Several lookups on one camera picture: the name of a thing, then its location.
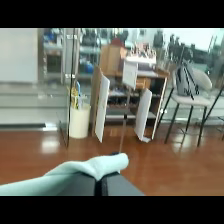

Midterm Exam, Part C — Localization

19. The wooden shelf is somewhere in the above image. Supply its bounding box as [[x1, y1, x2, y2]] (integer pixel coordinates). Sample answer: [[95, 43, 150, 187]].
[[90, 44, 170, 144]]

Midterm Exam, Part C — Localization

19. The black-legged chair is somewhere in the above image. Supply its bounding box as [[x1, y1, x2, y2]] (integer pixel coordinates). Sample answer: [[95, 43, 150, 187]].
[[156, 66, 214, 148]]

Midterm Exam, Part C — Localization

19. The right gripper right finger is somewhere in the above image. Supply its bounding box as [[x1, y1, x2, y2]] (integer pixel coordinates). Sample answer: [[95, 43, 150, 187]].
[[100, 171, 145, 197]]

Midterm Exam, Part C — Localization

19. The grey backpack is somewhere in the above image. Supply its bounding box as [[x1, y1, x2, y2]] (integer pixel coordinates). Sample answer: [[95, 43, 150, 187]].
[[175, 62, 200, 100]]

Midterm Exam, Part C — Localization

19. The white bucket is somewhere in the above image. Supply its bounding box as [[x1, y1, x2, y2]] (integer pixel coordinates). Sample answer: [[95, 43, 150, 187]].
[[68, 102, 92, 140]]

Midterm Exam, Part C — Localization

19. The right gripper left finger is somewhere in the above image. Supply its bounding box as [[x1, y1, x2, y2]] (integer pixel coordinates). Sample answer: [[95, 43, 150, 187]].
[[57, 172, 100, 197]]

